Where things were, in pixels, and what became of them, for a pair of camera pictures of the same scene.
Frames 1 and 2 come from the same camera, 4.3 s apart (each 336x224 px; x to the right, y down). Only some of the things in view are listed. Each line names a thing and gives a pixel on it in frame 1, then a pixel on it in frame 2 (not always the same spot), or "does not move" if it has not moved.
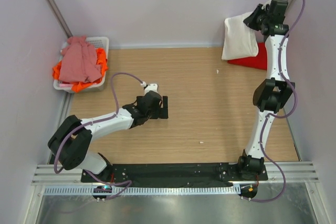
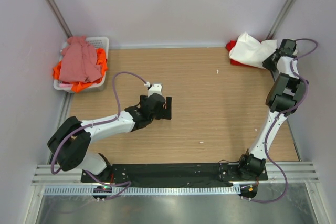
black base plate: x=173 y=173 does not move
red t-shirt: x=259 y=61 -> x=229 y=45
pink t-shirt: x=80 y=61 does not move
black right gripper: x=250 y=21 -> x=267 y=64
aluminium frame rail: x=297 y=172 does not move
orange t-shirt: x=101 y=59 does not move
